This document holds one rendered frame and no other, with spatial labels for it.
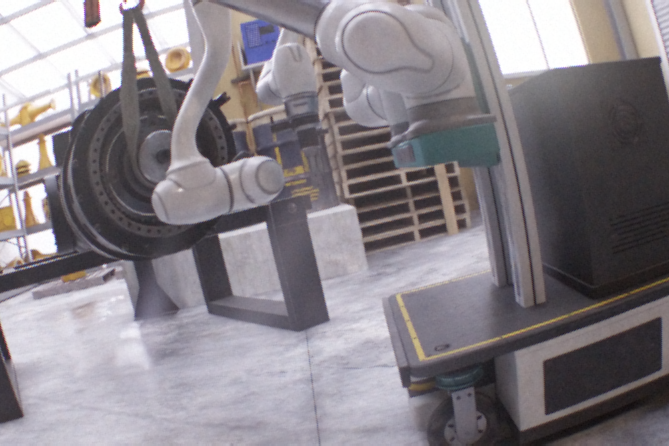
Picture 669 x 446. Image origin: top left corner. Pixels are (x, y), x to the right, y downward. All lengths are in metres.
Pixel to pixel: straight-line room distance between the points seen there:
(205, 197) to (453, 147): 0.52
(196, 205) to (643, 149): 1.02
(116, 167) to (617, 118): 1.32
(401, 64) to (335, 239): 3.34
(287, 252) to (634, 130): 1.99
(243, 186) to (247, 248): 2.93
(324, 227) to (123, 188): 2.71
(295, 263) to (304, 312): 0.24
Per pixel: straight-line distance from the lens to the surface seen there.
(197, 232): 1.63
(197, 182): 1.22
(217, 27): 1.36
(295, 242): 2.85
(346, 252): 4.19
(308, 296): 2.89
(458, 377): 1.19
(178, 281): 4.28
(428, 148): 1.07
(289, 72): 1.50
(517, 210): 1.28
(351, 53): 0.90
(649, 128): 1.33
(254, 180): 1.23
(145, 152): 1.48
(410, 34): 0.89
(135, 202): 1.61
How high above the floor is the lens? 0.71
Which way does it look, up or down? 4 degrees down
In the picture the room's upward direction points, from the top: 13 degrees counter-clockwise
